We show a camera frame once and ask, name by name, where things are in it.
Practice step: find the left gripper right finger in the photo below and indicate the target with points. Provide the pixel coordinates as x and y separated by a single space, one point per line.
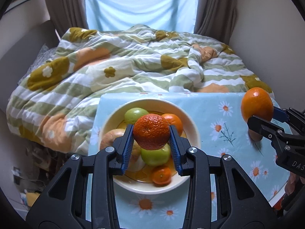
220 194

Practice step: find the cream fruit bowl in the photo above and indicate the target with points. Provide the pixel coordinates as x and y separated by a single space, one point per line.
158 106

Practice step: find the medium orange tangerine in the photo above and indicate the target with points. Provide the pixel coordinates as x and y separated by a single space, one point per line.
151 132

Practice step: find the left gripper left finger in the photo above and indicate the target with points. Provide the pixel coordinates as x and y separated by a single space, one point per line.
81 195

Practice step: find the brown kiwi fruit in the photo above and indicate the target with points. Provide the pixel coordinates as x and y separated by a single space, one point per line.
254 136

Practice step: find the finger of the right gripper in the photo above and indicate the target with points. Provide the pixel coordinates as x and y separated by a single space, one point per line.
281 115
266 129

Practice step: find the large orange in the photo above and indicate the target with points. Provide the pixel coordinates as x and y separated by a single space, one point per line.
257 102

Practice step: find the orange tangerine in bowl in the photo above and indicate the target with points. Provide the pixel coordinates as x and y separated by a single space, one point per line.
174 120

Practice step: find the right brown curtain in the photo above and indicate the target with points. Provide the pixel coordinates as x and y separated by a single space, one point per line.
216 19

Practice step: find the light blue window sheet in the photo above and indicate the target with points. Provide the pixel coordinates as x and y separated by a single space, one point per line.
117 15

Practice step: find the large green apple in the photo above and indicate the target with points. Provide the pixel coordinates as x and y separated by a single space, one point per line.
156 157

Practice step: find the left brown curtain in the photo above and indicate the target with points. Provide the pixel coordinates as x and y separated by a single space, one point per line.
66 14

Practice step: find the brown curtain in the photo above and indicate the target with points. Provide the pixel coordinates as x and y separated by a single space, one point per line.
66 14
216 19

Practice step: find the grey patterned pillow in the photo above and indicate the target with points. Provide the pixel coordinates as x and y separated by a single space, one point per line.
44 54

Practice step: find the small orange tangerine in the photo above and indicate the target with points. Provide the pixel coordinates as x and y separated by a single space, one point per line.
161 175

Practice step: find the floral striped duvet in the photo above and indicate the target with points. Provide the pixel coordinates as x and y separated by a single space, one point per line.
55 105

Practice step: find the grey headboard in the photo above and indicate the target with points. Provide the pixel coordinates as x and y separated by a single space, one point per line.
21 55

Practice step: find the small green apple in bowl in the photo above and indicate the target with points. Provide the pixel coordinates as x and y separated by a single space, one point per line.
133 114

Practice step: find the blue daisy tablecloth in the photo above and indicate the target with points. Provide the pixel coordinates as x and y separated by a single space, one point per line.
222 131

